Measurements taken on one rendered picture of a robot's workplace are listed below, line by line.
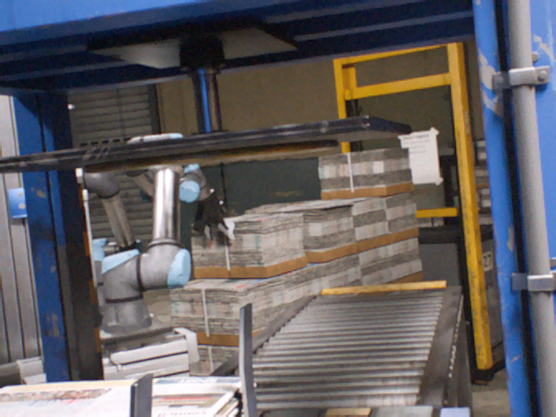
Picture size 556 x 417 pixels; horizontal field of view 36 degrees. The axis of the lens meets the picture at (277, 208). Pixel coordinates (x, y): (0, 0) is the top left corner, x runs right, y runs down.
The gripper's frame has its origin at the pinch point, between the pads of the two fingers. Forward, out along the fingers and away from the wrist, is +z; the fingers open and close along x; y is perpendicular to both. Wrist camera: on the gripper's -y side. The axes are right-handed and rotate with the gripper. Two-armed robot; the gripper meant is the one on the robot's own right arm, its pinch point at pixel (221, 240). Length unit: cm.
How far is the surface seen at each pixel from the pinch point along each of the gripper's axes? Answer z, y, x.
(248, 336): -107, -163, -168
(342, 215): 29, 55, -19
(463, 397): 49, -27, -97
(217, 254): 6.7, -0.3, 5.7
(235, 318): 17.3, -26.6, -15.1
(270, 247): 8.3, 5.2, -17.6
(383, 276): 72, 65, -19
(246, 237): 1.1, 3.2, -10.4
